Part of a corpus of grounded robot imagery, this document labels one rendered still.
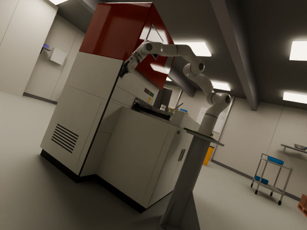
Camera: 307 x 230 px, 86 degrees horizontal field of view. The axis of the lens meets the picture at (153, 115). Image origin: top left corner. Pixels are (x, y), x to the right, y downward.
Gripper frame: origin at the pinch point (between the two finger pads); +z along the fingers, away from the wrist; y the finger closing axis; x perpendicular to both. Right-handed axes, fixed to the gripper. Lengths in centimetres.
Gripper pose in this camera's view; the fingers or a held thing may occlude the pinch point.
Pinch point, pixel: (121, 74)
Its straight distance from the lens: 123.8
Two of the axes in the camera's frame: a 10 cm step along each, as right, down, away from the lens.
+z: -6.4, 7.5, -1.4
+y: 0.3, 2.0, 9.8
